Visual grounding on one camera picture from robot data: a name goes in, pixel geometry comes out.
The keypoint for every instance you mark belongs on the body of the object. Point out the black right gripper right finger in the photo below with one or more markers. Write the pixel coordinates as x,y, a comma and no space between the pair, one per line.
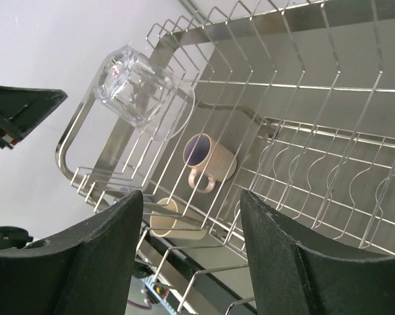
295,270

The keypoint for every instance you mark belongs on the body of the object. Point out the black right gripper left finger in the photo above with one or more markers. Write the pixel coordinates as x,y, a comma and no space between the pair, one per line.
84,269

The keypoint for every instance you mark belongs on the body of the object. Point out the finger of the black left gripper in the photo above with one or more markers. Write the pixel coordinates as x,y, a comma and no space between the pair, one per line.
23,109

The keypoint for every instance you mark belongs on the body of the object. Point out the beige tumbler cup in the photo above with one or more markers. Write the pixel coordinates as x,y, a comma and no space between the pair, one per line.
172,219

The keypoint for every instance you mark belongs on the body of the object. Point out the clear plastic cup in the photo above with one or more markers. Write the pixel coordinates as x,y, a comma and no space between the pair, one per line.
145,95

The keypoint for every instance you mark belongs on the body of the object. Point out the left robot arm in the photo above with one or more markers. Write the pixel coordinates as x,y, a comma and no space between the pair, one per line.
12,236

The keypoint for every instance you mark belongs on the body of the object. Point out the steel two-tier dish rack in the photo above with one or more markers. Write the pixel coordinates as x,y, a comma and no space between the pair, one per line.
303,93

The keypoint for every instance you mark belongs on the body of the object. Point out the grey slotted cable duct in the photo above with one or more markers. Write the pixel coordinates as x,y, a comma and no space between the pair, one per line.
159,294

